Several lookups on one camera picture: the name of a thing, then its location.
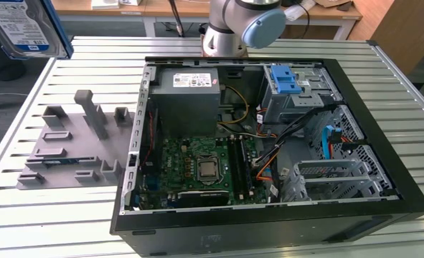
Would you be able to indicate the hard disk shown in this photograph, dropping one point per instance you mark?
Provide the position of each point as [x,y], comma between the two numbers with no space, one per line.
[22,27]

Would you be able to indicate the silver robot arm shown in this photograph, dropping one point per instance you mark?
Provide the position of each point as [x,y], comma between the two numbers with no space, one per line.
[222,40]

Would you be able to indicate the grey metal disk bay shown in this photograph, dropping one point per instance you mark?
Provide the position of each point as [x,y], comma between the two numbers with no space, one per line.
[335,180]

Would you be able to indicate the grey power supply unit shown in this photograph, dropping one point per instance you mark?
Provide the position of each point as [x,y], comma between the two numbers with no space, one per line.
[187,113]

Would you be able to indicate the green motherboard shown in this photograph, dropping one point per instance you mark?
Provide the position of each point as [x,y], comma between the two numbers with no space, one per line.
[175,150]

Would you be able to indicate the silver CPU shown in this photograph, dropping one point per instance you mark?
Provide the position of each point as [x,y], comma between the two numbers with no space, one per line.
[207,169]

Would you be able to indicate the installed RAM stick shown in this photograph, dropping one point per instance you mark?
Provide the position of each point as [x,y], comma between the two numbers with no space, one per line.
[248,174]

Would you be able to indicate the grey metal drive cage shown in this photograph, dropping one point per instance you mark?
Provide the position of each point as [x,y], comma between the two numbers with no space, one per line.
[280,107]

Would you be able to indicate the black graphics card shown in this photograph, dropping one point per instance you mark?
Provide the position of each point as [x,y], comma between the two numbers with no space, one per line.
[203,199]

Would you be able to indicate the grey parts rack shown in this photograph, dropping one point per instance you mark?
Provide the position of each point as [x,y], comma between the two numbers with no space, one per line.
[79,145]

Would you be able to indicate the black open PC case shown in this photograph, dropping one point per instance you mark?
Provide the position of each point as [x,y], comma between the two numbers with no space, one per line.
[234,236]

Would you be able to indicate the RAM stick on rack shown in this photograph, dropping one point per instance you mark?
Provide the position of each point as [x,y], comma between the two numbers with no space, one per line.
[59,162]

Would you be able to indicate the white box blue print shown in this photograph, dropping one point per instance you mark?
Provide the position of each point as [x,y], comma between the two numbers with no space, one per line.
[131,2]

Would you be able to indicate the wooden desk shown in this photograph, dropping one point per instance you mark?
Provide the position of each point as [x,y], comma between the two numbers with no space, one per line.
[83,12]

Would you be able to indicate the brown cardboard piece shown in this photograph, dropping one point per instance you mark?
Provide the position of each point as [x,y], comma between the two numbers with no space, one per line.
[331,4]

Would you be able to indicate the black mesh waste basket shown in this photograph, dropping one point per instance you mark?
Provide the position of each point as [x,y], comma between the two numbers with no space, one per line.
[3,70]

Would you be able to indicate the wooden cabinet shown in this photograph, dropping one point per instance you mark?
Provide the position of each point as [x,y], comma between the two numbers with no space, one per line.
[405,27]

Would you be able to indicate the blue plastic drive bracket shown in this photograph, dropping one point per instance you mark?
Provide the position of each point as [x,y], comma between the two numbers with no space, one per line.
[282,74]

